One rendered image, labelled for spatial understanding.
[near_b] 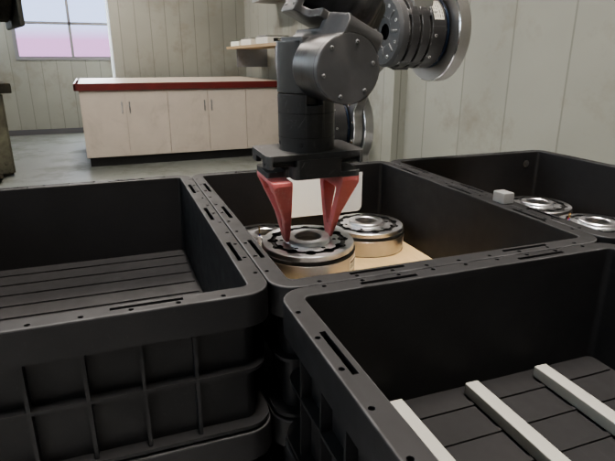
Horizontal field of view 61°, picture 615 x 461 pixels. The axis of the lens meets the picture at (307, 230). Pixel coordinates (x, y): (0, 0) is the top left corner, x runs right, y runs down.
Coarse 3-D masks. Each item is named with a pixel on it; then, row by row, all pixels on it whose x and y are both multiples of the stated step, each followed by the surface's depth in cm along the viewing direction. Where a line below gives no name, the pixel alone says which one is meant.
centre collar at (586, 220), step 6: (582, 216) 74; (588, 216) 74; (594, 216) 74; (600, 216) 74; (582, 222) 72; (588, 222) 71; (594, 222) 71; (606, 222) 72; (612, 222) 71; (600, 228) 70; (606, 228) 70; (612, 228) 70
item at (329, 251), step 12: (300, 228) 61; (312, 228) 61; (264, 240) 57; (276, 240) 57; (336, 240) 57; (348, 240) 57; (276, 252) 54; (288, 252) 54; (300, 252) 54; (312, 252) 54; (324, 252) 54; (336, 252) 54; (348, 252) 55
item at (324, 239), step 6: (294, 234) 57; (300, 234) 58; (306, 234) 58; (312, 234) 58; (318, 234) 58; (324, 234) 57; (294, 240) 56; (300, 240) 56; (318, 240) 56; (324, 240) 56; (300, 246) 55; (306, 246) 55; (312, 246) 55; (318, 246) 55
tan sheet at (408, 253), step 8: (408, 248) 72; (392, 256) 69; (400, 256) 69; (408, 256) 69; (416, 256) 69; (424, 256) 69; (360, 264) 66; (368, 264) 66; (376, 264) 66; (384, 264) 66; (392, 264) 66
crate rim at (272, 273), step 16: (208, 176) 70; (224, 176) 71; (240, 176) 72; (416, 176) 70; (208, 192) 61; (464, 192) 61; (224, 208) 55; (496, 208) 56; (512, 208) 55; (240, 224) 49; (544, 224) 50; (560, 224) 49; (240, 240) 45; (576, 240) 45; (592, 240) 45; (256, 256) 41; (448, 256) 41; (464, 256) 41; (480, 256) 41; (496, 256) 41; (272, 272) 38; (352, 272) 38; (368, 272) 38; (384, 272) 38; (400, 272) 38; (272, 288) 36; (288, 288) 36; (272, 304) 37
